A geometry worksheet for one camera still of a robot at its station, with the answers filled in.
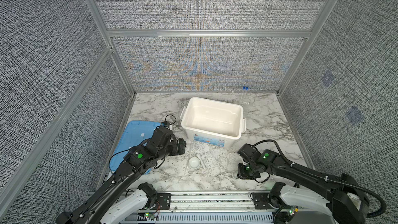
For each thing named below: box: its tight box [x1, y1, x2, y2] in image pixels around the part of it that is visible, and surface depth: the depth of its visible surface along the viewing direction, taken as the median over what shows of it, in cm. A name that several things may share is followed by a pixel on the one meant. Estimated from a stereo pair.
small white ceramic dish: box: [232, 170, 239, 180], surface depth 80 cm
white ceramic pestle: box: [195, 152, 206, 170], surface depth 87 cm
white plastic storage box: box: [179, 96, 247, 149], surface depth 93 cm
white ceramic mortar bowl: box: [188, 156, 201, 170], surface depth 85 cm
